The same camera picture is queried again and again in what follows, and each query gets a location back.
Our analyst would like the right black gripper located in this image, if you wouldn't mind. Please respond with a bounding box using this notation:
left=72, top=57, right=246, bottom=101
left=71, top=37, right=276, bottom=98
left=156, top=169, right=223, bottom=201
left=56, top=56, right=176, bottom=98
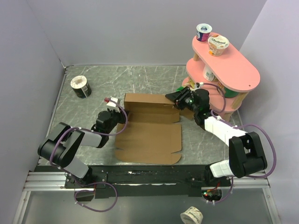
left=165, top=86, right=199, bottom=114

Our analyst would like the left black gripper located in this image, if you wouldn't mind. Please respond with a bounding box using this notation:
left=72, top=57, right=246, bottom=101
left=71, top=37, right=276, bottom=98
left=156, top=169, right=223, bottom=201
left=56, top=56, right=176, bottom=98
left=106, top=106, right=130, bottom=134

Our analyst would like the brown cardboard box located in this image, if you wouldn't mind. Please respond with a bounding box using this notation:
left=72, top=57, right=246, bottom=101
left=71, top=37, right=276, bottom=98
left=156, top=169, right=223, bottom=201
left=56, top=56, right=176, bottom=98
left=114, top=93, right=193, bottom=165

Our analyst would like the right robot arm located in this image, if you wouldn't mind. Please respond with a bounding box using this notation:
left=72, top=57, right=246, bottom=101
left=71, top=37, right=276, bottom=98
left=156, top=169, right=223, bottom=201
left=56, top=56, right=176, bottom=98
left=165, top=87, right=268, bottom=186

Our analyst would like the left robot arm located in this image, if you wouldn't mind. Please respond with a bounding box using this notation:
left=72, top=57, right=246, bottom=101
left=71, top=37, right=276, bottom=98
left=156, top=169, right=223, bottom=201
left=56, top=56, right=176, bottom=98
left=37, top=109, right=129, bottom=188

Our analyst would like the green chips bag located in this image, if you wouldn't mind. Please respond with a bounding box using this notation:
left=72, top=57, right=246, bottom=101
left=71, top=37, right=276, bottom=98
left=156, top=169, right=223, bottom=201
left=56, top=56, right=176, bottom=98
left=176, top=86, right=184, bottom=91

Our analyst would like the white cup middle shelf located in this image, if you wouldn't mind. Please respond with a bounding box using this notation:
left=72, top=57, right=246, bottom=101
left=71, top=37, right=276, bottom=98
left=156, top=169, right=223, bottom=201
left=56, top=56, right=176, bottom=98
left=203, top=65, right=218, bottom=82

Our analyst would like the black-label yogurt cup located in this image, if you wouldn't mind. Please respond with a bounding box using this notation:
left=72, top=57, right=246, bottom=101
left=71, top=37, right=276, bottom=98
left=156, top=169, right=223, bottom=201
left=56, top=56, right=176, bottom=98
left=70, top=75, right=92, bottom=98

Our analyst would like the green cup middle shelf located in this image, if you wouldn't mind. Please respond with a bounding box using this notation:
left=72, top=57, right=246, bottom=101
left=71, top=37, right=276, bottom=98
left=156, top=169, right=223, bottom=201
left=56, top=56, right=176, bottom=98
left=217, top=81, right=239, bottom=98

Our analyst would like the pink three-tier shelf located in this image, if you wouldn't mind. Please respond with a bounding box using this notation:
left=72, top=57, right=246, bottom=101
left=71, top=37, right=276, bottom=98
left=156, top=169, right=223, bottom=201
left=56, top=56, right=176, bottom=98
left=182, top=37, right=260, bottom=121

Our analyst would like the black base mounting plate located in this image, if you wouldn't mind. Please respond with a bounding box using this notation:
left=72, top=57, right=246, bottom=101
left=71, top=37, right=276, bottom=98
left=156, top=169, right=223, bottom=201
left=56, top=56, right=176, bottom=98
left=34, top=164, right=259, bottom=199

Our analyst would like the orange Chobani yogurt cup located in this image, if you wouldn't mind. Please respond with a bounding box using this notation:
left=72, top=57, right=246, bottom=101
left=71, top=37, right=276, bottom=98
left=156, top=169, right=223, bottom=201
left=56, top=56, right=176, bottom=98
left=207, top=35, right=230, bottom=56

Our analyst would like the yogurt cup bottom edge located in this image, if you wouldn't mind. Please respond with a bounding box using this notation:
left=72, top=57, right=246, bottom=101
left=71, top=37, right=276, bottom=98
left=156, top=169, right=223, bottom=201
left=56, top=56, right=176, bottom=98
left=180, top=206, right=203, bottom=224

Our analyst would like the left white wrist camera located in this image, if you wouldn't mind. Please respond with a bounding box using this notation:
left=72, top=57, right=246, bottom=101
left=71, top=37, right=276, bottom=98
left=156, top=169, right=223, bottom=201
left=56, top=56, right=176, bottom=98
left=104, top=97, right=121, bottom=112

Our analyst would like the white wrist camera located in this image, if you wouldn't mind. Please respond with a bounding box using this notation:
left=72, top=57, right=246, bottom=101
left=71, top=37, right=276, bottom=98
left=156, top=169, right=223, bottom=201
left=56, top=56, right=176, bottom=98
left=104, top=97, right=121, bottom=112
left=193, top=82, right=204, bottom=91

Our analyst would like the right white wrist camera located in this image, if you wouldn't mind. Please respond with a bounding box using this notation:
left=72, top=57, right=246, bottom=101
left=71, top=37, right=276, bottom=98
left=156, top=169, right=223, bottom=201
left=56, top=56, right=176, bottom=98
left=193, top=82, right=204, bottom=91

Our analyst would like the aluminium rail frame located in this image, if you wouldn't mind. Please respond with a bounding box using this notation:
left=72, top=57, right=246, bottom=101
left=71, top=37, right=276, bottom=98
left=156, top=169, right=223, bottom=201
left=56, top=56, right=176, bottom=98
left=13, top=172, right=281, bottom=224

